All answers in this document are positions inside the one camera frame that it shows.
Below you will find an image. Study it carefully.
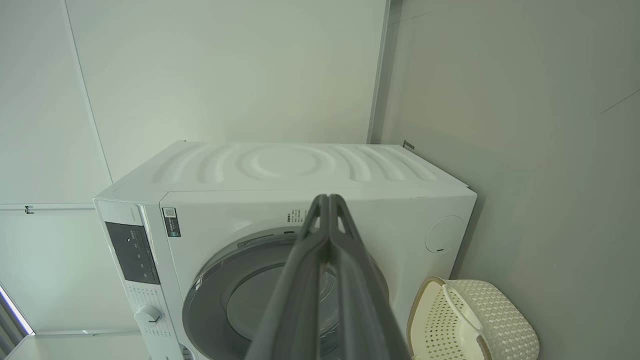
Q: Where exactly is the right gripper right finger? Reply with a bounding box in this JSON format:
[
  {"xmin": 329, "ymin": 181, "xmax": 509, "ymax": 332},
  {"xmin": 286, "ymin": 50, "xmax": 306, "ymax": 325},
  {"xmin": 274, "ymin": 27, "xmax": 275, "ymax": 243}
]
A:
[{"xmin": 330, "ymin": 193, "xmax": 412, "ymax": 360}]

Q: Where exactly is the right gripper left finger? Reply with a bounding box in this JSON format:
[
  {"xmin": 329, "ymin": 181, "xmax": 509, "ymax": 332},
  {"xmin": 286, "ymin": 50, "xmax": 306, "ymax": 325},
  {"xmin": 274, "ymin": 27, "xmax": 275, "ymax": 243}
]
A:
[{"xmin": 245, "ymin": 193, "xmax": 331, "ymax": 360}]

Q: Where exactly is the round glass washing machine door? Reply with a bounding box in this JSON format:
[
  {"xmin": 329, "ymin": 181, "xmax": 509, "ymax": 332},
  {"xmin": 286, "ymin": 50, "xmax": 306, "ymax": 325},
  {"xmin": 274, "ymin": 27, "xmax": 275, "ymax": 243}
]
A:
[{"xmin": 181, "ymin": 227, "xmax": 392, "ymax": 360}]

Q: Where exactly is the white front-load washing machine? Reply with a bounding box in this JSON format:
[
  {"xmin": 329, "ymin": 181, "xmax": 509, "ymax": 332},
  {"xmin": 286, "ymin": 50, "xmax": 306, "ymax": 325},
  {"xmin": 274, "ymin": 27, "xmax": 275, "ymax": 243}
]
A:
[{"xmin": 93, "ymin": 141, "xmax": 479, "ymax": 360}]

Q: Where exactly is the cream perforated laundry basket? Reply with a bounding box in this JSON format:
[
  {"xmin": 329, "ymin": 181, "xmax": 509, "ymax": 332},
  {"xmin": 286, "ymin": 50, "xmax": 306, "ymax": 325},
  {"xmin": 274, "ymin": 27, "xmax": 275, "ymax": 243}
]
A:
[{"xmin": 406, "ymin": 276, "xmax": 541, "ymax": 360}]

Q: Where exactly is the white partition panel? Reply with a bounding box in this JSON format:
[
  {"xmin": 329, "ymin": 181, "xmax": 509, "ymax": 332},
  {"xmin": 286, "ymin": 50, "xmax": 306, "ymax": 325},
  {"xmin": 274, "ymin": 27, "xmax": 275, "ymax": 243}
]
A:
[
  {"xmin": 0, "ymin": 207, "xmax": 144, "ymax": 335},
  {"xmin": 0, "ymin": 0, "xmax": 392, "ymax": 207}
]

